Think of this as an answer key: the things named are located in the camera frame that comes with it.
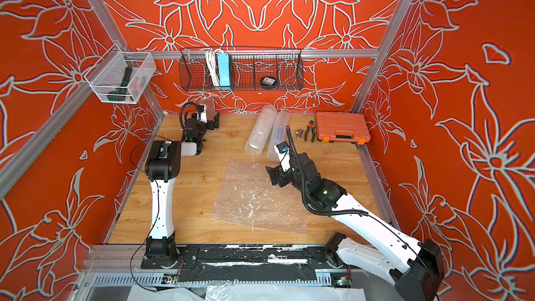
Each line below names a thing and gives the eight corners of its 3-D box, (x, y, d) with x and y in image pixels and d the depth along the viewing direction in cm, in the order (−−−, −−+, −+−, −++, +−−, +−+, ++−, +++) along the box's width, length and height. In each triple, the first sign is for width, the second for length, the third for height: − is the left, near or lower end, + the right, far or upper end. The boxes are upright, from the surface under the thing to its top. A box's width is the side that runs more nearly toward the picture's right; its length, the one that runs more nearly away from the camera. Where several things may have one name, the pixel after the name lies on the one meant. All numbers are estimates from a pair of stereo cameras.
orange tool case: (316, 141, 107) (318, 136, 104) (314, 116, 119) (315, 111, 116) (368, 145, 105) (372, 140, 102) (361, 118, 117) (363, 113, 114)
